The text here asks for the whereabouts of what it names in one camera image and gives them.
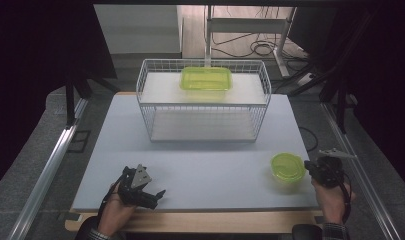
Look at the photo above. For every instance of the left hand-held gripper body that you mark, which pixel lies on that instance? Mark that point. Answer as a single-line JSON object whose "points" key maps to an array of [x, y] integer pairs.
{"points": [[136, 191]]}

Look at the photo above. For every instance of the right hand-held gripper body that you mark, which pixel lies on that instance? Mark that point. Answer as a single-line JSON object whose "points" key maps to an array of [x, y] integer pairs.
{"points": [[330, 171]]}

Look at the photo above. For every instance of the round green plastic container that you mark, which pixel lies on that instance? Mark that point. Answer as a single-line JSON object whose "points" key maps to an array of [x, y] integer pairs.
{"points": [[287, 167]]}

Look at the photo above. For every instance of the rectangular green plastic container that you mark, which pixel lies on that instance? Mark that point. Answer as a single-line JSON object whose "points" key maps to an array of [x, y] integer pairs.
{"points": [[206, 78]]}

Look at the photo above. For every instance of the person's right hand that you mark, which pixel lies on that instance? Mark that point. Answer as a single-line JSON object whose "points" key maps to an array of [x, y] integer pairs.
{"points": [[330, 203]]}

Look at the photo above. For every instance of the person's left hand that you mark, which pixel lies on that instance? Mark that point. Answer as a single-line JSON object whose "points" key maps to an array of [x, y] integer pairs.
{"points": [[115, 215]]}

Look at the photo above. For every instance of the black metal stand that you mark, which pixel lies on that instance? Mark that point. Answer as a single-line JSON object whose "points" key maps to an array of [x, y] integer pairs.
{"points": [[70, 100], [340, 100]]}

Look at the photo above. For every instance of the white cabinet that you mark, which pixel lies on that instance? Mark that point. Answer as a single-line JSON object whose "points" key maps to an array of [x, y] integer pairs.
{"points": [[140, 30]]}

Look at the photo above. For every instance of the aluminium rail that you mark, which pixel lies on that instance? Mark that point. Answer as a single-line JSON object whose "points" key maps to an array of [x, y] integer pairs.
{"points": [[46, 170], [366, 186]]}

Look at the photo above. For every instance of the black square floor frame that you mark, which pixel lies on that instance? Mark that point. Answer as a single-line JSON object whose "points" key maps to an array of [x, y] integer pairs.
{"points": [[70, 146]]}

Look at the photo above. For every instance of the white metal desk frame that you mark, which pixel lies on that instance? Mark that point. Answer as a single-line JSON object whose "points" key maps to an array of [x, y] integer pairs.
{"points": [[246, 25]]}

